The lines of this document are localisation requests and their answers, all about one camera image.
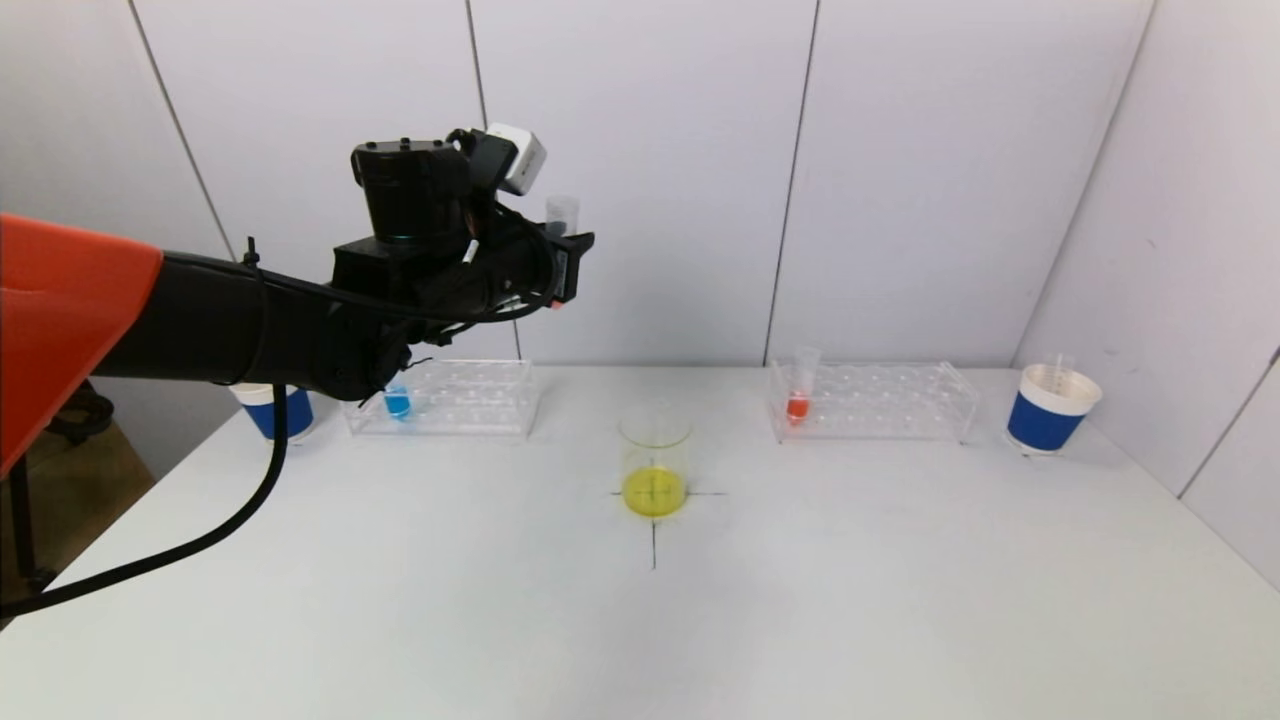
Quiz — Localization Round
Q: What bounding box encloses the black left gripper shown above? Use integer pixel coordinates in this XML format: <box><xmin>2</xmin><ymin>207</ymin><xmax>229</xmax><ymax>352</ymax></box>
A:
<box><xmin>478</xmin><ymin>221</ymin><xmax>595</xmax><ymax>315</ymax></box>

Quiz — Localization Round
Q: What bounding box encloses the test tube with red pigment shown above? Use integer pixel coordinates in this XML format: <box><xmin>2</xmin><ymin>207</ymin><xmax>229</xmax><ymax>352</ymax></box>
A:
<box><xmin>785</xmin><ymin>346</ymin><xmax>823</xmax><ymax>426</ymax></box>
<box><xmin>546</xmin><ymin>194</ymin><xmax>581</xmax><ymax>313</ymax></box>

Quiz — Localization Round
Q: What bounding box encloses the clear acrylic test tube rack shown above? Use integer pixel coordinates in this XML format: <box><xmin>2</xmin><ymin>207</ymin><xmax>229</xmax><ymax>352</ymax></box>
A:
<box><xmin>340</xmin><ymin>358</ymin><xmax>541</xmax><ymax>438</ymax></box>
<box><xmin>766</xmin><ymin>360</ymin><xmax>982</xmax><ymax>444</ymax></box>

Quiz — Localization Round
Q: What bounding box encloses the clear glass beaker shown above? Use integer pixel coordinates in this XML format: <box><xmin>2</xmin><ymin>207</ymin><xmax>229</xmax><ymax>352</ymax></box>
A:
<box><xmin>617</xmin><ymin>402</ymin><xmax>694</xmax><ymax>519</ymax></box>

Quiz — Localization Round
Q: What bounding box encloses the blue white paper cup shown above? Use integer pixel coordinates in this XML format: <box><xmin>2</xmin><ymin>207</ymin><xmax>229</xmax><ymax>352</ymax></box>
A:
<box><xmin>230</xmin><ymin>383</ymin><xmax>316</xmax><ymax>445</ymax></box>
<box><xmin>1006</xmin><ymin>364</ymin><xmax>1104</xmax><ymax>457</ymax></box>

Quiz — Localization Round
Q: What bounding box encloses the black metal stand leg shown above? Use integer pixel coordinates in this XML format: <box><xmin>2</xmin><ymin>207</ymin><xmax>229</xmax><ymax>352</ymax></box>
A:
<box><xmin>5</xmin><ymin>455</ymin><xmax>58</xmax><ymax>593</ymax></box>

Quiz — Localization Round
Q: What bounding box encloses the black looped camera cable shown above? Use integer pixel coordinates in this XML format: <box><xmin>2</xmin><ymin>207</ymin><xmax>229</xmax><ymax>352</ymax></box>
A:
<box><xmin>440</xmin><ymin>195</ymin><xmax>561</xmax><ymax>323</ymax></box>

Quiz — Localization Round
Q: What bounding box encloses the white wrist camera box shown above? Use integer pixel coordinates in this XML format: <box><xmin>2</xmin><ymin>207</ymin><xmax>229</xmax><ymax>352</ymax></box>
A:
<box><xmin>487</xmin><ymin>122</ymin><xmax>548</xmax><ymax>196</ymax></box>

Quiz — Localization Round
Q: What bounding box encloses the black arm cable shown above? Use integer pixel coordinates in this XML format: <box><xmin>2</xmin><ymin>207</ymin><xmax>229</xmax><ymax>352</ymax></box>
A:
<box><xmin>0</xmin><ymin>385</ymin><xmax>291</xmax><ymax>619</ymax></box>

